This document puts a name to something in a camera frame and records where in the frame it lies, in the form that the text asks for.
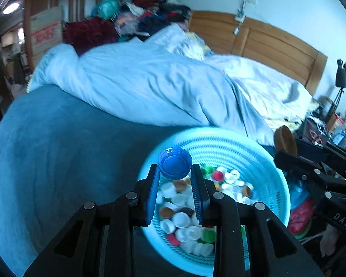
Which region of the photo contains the person's right hand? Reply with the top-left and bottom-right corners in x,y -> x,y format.
320,226 -> 342,257

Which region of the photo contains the turquoise perforated plastic basket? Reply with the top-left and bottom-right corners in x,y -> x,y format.
137,126 -> 291,276

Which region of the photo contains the pile of clothes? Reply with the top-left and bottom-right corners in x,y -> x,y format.
114,0 -> 194,39

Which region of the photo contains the yellow patterned cloth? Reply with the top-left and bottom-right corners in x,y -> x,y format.
265,98 -> 320,130

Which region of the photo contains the white floral quilt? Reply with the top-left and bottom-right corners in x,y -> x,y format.
203,55 -> 313,122

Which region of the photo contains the red plastic bag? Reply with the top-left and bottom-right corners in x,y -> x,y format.
287,198 -> 315,235

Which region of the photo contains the light blue duvet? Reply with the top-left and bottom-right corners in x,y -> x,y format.
27,24 -> 274,146

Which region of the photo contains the bedside table clutter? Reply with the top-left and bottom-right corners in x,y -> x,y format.
301,96 -> 346,151

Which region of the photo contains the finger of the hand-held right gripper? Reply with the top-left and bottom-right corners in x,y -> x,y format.
274,151 -> 346,200
293,138 -> 346,170

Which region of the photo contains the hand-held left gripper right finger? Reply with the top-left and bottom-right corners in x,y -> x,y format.
190,164 -> 325,277

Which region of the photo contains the teal bundle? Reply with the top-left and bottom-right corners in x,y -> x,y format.
92,0 -> 122,21

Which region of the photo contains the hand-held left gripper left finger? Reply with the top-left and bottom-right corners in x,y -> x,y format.
23,164 -> 161,277

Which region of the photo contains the blue plastic bag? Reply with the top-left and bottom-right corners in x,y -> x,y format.
287,176 -> 310,208

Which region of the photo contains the cardboard box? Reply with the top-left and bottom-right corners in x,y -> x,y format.
30,6 -> 64,61

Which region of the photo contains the blue bottle cap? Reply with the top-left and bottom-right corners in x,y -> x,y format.
158,147 -> 192,179

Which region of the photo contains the black desk lamp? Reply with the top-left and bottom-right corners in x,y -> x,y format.
330,58 -> 346,113

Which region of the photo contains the blue bed sheet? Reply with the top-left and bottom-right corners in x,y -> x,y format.
0,84 -> 277,276

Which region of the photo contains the wooden headboard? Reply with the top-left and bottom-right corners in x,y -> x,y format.
189,10 -> 328,96

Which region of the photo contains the heap of mixed bottle caps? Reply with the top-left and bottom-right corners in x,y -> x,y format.
156,164 -> 258,256

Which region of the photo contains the crumpled white cloth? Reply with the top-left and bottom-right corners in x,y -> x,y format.
146,23 -> 214,61

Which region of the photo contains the dark red blanket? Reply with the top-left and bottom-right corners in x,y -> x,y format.
63,17 -> 119,55

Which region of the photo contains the round ceiling light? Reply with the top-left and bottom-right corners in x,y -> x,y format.
3,3 -> 20,15

